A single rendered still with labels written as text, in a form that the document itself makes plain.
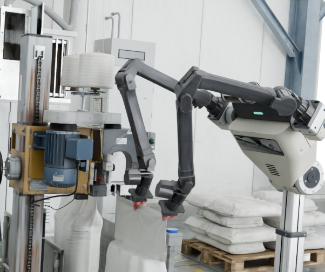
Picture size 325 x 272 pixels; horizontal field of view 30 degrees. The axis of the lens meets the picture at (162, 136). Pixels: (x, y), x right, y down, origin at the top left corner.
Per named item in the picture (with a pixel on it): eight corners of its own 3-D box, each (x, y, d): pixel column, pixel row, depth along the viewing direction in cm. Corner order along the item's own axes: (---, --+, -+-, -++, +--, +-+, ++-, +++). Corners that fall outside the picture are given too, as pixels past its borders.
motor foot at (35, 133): (63, 152, 277) (65, 133, 277) (38, 151, 272) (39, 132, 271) (56, 150, 285) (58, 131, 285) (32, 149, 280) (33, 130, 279)
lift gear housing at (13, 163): (20, 181, 282) (21, 157, 281) (8, 181, 279) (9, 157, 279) (14, 178, 291) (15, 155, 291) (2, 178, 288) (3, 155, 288)
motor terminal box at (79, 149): (92, 165, 269) (94, 138, 268) (76, 166, 261) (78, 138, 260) (78, 163, 274) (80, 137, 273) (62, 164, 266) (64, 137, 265)
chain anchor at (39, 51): (45, 59, 282) (46, 46, 282) (35, 58, 280) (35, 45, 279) (43, 59, 285) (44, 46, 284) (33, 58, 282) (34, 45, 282)
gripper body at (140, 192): (127, 191, 276) (131, 178, 273) (147, 191, 281) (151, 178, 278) (132, 201, 271) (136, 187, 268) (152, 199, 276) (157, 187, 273)
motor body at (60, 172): (82, 188, 271) (85, 131, 270) (49, 188, 263) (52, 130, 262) (69, 183, 284) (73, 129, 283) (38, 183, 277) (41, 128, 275)
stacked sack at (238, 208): (289, 218, 573) (290, 202, 573) (231, 221, 541) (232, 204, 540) (261, 210, 610) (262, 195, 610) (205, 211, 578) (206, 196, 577)
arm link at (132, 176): (155, 158, 268) (146, 156, 275) (132, 158, 262) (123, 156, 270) (154, 185, 268) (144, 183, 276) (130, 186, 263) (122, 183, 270)
